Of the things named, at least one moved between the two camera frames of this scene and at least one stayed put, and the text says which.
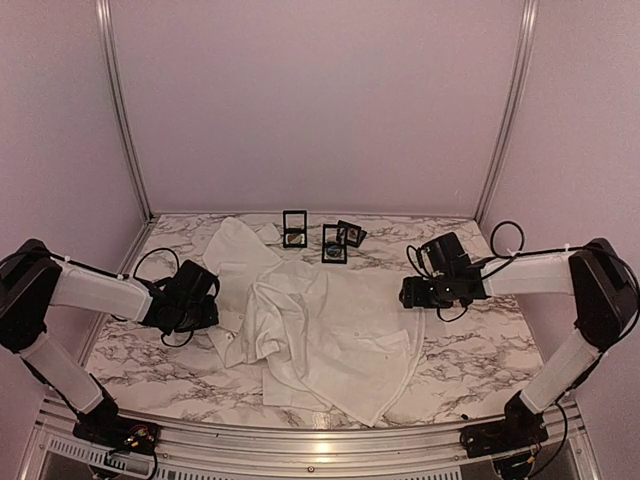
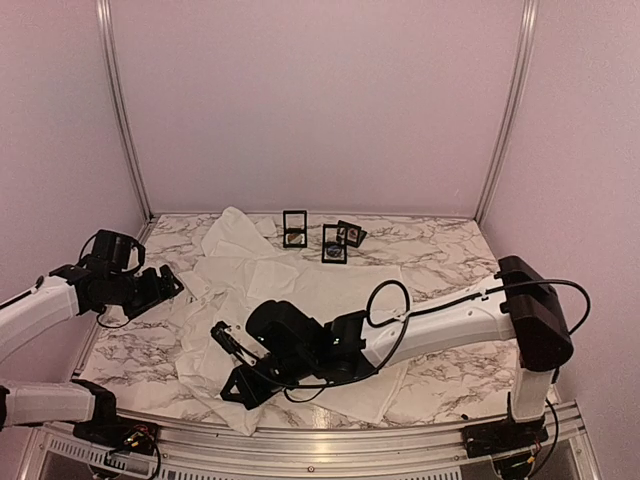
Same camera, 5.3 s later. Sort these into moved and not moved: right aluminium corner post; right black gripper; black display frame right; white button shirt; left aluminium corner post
Moved: white button shirt; right black gripper
Not moved: black display frame right; right aluminium corner post; left aluminium corner post
